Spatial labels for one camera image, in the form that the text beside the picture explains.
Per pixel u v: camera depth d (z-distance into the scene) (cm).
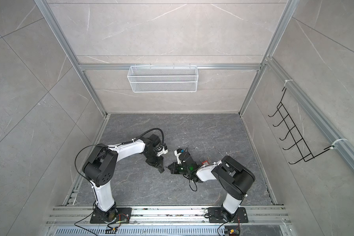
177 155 84
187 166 71
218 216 73
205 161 93
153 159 80
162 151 86
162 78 100
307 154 58
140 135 71
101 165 50
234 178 47
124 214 73
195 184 66
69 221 73
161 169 87
